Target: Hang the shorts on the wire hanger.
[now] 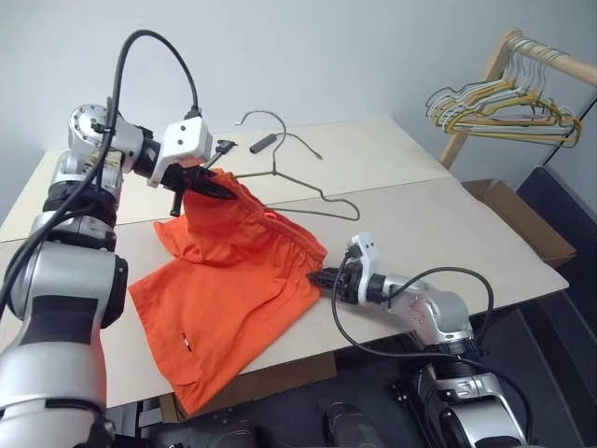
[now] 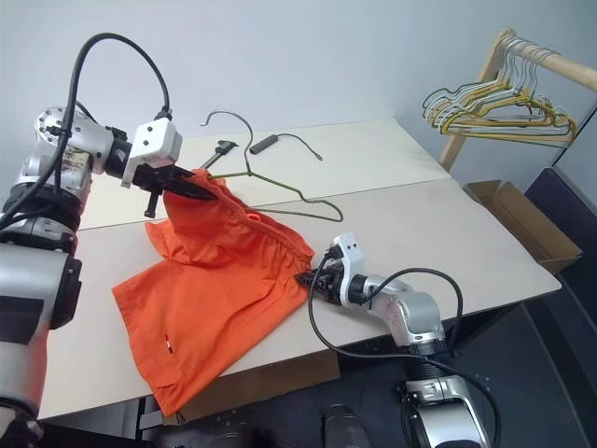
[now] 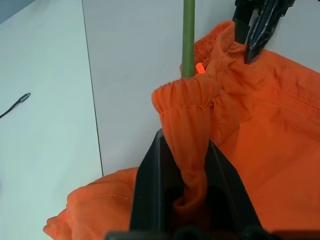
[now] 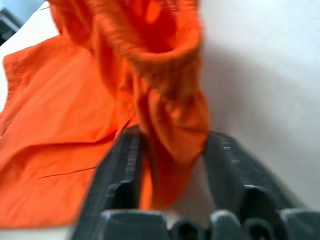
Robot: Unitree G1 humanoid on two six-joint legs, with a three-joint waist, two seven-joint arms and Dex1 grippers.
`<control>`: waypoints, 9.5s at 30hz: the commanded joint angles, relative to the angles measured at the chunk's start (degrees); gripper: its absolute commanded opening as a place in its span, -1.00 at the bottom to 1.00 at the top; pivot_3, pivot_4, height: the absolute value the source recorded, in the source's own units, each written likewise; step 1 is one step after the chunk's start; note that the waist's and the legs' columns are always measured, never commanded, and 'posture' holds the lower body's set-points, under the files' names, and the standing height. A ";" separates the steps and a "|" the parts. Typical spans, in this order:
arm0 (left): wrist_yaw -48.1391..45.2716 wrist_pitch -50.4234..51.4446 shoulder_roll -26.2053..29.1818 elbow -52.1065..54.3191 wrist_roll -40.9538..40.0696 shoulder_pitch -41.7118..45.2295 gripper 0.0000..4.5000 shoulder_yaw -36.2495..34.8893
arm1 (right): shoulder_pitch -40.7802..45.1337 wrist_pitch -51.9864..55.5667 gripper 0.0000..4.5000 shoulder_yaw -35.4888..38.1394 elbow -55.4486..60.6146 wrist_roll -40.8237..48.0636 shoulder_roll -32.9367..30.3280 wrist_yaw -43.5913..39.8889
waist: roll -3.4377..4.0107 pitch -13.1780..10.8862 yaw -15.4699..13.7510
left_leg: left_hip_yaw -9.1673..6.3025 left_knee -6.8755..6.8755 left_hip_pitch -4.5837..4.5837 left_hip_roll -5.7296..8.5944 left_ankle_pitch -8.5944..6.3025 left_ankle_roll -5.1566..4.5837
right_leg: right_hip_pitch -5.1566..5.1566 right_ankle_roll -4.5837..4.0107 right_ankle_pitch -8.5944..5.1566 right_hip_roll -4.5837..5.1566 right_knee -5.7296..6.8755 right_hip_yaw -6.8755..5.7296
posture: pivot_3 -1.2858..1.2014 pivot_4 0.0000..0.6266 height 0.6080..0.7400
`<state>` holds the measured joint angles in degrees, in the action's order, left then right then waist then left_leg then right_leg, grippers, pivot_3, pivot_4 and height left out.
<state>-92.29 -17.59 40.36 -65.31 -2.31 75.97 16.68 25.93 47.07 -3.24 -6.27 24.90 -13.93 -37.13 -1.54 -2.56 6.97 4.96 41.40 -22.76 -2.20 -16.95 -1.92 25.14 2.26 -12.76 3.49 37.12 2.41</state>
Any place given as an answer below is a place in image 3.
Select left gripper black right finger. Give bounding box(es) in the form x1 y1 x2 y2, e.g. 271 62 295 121
205 138 264 233

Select orange shorts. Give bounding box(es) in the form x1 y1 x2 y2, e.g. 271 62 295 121
42 20 320 240

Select black cylinder with cable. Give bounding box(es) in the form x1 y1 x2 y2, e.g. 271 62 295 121
0 92 32 119

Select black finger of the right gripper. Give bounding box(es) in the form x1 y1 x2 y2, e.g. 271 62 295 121
243 3 285 65
231 3 253 46

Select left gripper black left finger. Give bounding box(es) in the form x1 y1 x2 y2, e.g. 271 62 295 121
129 129 186 233

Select green pole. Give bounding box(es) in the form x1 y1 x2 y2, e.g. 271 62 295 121
180 0 196 79

